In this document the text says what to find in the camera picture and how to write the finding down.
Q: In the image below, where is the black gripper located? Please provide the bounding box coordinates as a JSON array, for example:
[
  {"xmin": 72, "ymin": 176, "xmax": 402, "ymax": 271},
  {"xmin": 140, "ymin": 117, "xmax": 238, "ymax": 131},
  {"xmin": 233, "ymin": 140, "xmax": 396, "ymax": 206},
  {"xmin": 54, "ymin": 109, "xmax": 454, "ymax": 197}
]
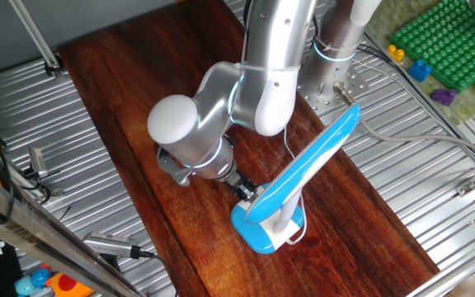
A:
[{"xmin": 232, "ymin": 173, "xmax": 263, "ymax": 203}]

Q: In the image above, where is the blue and white lamp base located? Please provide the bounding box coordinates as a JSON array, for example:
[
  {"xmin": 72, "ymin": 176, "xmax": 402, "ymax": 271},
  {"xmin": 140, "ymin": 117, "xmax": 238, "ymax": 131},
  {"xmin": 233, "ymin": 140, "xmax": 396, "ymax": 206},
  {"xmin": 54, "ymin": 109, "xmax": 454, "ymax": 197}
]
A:
[{"xmin": 230, "ymin": 102, "xmax": 362, "ymax": 255}]

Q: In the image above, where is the brown wooden board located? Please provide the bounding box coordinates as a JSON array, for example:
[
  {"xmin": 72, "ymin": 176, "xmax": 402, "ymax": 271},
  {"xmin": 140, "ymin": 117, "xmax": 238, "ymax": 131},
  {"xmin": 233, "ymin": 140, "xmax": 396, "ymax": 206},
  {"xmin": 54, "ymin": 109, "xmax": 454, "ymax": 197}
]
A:
[{"xmin": 58, "ymin": 0, "xmax": 440, "ymax": 297}]

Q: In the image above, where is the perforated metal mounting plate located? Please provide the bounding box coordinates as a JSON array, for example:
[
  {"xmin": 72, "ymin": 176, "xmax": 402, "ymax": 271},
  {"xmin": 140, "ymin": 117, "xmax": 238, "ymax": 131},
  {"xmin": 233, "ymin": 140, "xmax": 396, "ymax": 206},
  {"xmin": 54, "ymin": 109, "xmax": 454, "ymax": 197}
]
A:
[{"xmin": 297, "ymin": 53, "xmax": 370, "ymax": 113}]

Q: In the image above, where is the orange emergency stop box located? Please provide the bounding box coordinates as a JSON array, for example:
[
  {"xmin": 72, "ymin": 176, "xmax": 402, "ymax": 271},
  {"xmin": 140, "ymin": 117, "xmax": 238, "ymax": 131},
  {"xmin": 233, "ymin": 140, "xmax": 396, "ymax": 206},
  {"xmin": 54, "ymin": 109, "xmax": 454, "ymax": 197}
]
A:
[{"xmin": 46, "ymin": 271, "xmax": 95, "ymax": 297}]

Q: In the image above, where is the yellow building block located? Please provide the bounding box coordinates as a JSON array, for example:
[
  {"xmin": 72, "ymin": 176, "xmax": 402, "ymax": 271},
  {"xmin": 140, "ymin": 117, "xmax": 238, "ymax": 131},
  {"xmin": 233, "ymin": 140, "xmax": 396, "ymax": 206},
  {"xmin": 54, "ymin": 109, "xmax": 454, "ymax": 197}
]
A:
[{"xmin": 387, "ymin": 44, "xmax": 406, "ymax": 63}]

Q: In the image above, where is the blue building block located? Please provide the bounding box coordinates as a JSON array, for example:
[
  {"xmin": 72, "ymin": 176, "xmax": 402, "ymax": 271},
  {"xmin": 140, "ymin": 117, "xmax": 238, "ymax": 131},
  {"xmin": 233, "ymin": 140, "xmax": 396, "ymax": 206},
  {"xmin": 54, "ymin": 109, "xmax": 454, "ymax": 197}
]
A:
[{"xmin": 407, "ymin": 59, "xmax": 432, "ymax": 83}]

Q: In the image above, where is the purple building block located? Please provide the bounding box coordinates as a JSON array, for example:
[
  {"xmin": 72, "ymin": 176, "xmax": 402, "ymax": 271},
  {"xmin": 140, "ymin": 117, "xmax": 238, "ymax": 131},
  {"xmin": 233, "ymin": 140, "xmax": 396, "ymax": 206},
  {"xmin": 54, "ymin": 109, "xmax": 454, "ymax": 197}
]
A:
[{"xmin": 430, "ymin": 88, "xmax": 458, "ymax": 107}]

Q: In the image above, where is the yellow-green patterned mat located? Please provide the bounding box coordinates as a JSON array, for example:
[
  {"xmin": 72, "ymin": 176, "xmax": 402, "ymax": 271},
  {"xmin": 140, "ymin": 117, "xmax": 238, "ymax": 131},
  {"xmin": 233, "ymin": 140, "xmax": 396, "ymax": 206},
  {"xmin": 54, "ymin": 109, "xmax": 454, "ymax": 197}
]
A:
[{"xmin": 364, "ymin": 0, "xmax": 475, "ymax": 127}]

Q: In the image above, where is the blue toy figure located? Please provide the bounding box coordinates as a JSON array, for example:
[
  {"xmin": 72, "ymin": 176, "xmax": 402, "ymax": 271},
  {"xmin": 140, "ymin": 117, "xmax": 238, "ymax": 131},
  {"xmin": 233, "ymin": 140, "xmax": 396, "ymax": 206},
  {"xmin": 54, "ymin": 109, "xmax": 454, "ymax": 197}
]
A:
[{"xmin": 14, "ymin": 266, "xmax": 52, "ymax": 296}]

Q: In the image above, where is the green building block baseplate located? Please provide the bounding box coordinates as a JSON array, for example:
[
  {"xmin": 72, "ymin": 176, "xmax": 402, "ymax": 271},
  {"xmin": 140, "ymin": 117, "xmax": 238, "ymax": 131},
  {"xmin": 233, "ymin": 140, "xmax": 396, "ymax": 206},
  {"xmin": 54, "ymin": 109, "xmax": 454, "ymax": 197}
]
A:
[{"xmin": 389, "ymin": 0, "xmax": 475, "ymax": 92}]

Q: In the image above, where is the white lamp power cable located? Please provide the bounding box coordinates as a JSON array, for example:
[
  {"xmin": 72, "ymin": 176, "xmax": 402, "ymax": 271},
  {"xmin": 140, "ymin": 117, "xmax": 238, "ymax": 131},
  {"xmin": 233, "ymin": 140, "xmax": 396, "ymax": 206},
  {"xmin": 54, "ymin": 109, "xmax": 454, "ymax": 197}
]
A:
[{"xmin": 282, "ymin": 127, "xmax": 308, "ymax": 247}]

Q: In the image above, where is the black camera cable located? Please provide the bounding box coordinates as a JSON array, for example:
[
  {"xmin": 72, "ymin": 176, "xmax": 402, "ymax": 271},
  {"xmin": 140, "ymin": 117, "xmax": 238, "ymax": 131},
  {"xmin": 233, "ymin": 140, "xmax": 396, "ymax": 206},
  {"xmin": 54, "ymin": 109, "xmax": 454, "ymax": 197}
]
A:
[{"xmin": 132, "ymin": 246, "xmax": 180, "ymax": 297}]

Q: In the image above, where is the grey depth camera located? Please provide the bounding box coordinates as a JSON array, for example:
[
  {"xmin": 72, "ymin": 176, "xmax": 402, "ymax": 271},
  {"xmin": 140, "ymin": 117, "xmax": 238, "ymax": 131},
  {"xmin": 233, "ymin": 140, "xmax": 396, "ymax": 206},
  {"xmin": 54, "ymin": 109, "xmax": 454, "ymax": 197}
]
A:
[
  {"xmin": 28, "ymin": 146, "xmax": 49, "ymax": 179},
  {"xmin": 82, "ymin": 231, "xmax": 139, "ymax": 260}
]

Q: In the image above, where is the grey robot cable with connector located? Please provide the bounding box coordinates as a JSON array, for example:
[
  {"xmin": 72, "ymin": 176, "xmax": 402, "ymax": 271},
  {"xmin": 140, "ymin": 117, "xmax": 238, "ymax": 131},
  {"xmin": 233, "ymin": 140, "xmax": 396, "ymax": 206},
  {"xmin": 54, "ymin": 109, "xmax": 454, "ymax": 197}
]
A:
[{"xmin": 332, "ymin": 81, "xmax": 475, "ymax": 164}]

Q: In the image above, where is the metal frame beam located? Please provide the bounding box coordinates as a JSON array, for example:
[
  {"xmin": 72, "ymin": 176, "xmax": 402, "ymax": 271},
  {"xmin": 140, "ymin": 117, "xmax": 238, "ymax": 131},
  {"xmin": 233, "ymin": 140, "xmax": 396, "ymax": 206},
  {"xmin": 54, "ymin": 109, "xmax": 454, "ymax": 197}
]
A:
[{"xmin": 0, "ymin": 163, "xmax": 143, "ymax": 297}]

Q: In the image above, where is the metal camera stand pole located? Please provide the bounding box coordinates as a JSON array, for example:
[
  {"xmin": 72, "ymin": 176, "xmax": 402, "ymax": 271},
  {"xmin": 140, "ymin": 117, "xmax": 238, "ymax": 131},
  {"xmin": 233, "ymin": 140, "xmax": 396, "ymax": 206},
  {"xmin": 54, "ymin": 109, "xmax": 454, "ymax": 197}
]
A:
[{"xmin": 8, "ymin": 0, "xmax": 64, "ymax": 80}]

